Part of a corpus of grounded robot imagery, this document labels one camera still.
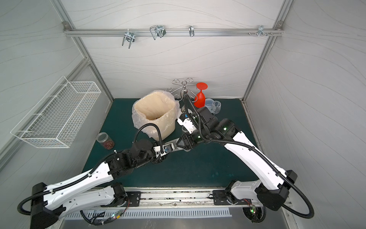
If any jar with flowers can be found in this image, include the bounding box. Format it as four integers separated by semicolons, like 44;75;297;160
167;138;185;152
96;132;115;150

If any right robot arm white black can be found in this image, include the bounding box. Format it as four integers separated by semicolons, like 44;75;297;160
176;94;315;219

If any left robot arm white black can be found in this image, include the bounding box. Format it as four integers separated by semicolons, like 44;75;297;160
17;131;175;229

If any cream trash bin with bag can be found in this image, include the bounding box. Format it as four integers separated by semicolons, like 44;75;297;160
132;90;180;140

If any red plastic wine glass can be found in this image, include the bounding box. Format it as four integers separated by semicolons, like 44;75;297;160
194;82;208;108

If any clear wine glass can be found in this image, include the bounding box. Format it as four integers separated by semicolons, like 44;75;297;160
212;101;222;115

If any chrome glass holder stand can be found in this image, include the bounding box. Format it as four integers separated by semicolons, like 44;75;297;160
165;78;197;103

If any white vent strip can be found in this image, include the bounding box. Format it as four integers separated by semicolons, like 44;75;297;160
65;207;232;220

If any metal hook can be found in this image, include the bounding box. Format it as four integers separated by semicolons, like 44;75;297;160
188;25;194;37
149;25;166;40
122;31;135;49

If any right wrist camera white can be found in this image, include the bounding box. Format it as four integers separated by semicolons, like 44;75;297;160
177;113;197;134

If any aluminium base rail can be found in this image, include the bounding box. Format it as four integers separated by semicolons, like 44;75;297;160
85;187;292;208

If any white wire basket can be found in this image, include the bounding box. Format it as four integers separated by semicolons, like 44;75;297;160
10;76;101;148

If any aluminium top rail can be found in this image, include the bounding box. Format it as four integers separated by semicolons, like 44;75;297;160
64;27;285;38

